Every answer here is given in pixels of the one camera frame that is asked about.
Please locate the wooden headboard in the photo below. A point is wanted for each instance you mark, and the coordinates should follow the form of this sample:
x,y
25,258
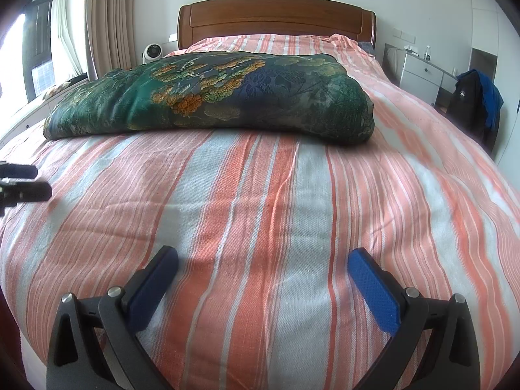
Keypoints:
x,y
276,16

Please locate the white round fan heater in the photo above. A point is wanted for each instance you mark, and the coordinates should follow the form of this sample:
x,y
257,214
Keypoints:
x,y
152,53

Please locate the blue hanging cloth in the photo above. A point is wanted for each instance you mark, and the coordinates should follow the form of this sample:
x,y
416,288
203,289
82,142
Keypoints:
x,y
493,97

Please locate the beige curtain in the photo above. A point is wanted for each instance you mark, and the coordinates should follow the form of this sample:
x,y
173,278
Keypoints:
x,y
109,16

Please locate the window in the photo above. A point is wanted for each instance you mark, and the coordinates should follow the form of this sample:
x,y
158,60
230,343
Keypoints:
x,y
40,44

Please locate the white window bench cabinet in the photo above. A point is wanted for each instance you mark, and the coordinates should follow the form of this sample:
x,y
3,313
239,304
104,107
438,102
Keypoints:
x,y
24,113

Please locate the white wall socket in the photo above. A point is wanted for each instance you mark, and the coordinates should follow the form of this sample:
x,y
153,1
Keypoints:
x,y
173,37

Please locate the bed with striped pink sheet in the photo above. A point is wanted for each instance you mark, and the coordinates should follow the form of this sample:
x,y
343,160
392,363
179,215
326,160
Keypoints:
x,y
284,211

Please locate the dark hanging jacket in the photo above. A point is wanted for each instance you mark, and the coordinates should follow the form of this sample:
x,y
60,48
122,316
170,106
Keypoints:
x,y
467,101

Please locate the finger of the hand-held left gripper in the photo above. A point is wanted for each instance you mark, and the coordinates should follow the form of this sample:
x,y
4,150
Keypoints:
x,y
18,170
30,191

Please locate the grey pillow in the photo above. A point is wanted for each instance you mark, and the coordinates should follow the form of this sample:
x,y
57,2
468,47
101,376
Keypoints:
x,y
367,47

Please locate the white wardrobe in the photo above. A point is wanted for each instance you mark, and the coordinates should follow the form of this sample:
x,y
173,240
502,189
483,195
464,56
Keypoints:
x,y
499,32

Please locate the white wall switch panel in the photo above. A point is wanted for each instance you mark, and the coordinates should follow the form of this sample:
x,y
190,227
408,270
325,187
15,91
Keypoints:
x,y
403,35

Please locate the floral patterned cloth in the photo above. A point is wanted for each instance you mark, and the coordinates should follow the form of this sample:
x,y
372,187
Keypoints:
x,y
61,88

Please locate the white sheer curtain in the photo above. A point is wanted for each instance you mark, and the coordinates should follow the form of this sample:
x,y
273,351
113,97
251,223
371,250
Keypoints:
x,y
67,28

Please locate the green patterned padded jacket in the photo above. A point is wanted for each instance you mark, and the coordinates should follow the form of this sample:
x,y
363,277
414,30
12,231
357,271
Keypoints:
x,y
284,101

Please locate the white nightstand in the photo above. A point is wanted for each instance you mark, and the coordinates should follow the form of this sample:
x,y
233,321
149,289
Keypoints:
x,y
418,73

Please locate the clear bottle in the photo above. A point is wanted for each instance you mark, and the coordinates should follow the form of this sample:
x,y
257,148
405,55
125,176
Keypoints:
x,y
426,53

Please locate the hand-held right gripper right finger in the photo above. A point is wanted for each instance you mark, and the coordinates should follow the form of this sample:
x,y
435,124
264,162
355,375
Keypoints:
x,y
375,292

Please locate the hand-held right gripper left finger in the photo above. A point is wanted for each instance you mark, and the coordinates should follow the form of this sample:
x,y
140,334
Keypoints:
x,y
152,288

